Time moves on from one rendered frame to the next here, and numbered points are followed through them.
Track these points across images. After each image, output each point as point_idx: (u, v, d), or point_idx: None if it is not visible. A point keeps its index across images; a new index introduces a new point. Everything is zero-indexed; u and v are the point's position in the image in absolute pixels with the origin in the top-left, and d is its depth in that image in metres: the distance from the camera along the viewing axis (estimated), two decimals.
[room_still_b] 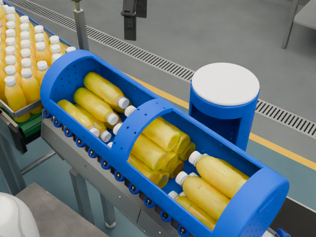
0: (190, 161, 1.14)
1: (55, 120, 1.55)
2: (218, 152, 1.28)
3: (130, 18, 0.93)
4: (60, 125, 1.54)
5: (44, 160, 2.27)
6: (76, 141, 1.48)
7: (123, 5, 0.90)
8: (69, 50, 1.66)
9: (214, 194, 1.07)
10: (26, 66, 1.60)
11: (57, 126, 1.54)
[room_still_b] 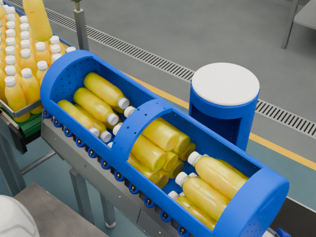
0: (189, 161, 1.15)
1: (55, 120, 1.55)
2: (218, 152, 1.28)
3: None
4: (60, 125, 1.54)
5: (44, 160, 2.27)
6: (76, 141, 1.48)
7: None
8: (69, 50, 1.66)
9: (214, 194, 1.08)
10: None
11: (57, 126, 1.54)
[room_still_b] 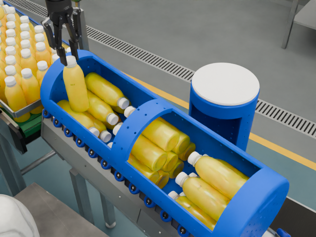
0: (189, 161, 1.15)
1: (55, 120, 1.55)
2: (218, 152, 1.28)
3: (75, 40, 1.28)
4: (60, 125, 1.54)
5: (44, 160, 2.27)
6: (76, 141, 1.48)
7: (81, 30, 1.26)
8: (69, 50, 1.66)
9: (214, 194, 1.08)
10: (70, 65, 1.29)
11: (57, 126, 1.54)
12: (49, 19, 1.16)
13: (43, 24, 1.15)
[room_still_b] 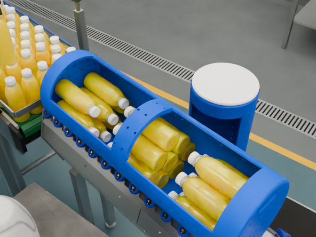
0: (189, 161, 1.15)
1: (55, 120, 1.55)
2: (218, 152, 1.28)
3: None
4: (60, 125, 1.54)
5: (44, 160, 2.27)
6: (76, 141, 1.48)
7: None
8: (69, 50, 1.66)
9: (214, 194, 1.08)
10: (91, 115, 1.38)
11: (57, 126, 1.54)
12: None
13: None
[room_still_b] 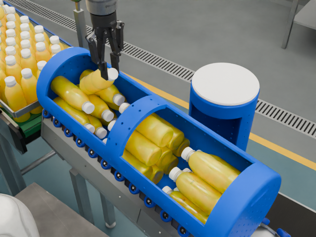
0: (183, 156, 1.16)
1: (54, 122, 1.55)
2: (212, 148, 1.30)
3: None
4: None
5: (44, 160, 2.27)
6: (77, 145, 1.47)
7: (122, 43, 1.23)
8: None
9: (207, 189, 1.09)
10: (85, 112, 1.39)
11: (59, 122, 1.53)
12: (94, 33, 1.13)
13: (88, 39, 1.13)
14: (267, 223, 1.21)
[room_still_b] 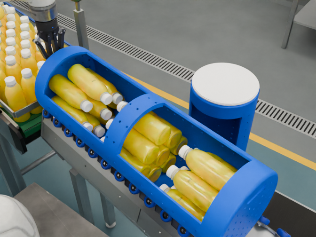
0: (180, 154, 1.17)
1: (55, 123, 1.55)
2: (209, 146, 1.30)
3: None
4: None
5: (44, 160, 2.27)
6: (79, 145, 1.47)
7: (42, 54, 1.43)
8: None
9: (204, 186, 1.10)
10: (83, 110, 1.40)
11: None
12: (57, 27, 1.42)
13: (63, 28, 1.44)
14: (267, 223, 1.21)
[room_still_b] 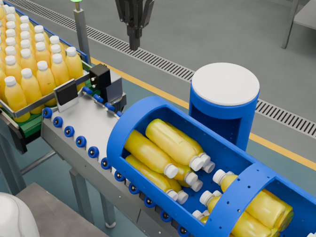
0: None
1: (55, 119, 1.55)
2: None
3: (141, 28, 1.02)
4: (59, 126, 1.54)
5: (44, 160, 2.27)
6: (77, 138, 1.47)
7: (146, 21, 0.98)
8: (69, 50, 1.66)
9: None
10: (167, 175, 1.19)
11: (56, 126, 1.54)
12: None
13: None
14: None
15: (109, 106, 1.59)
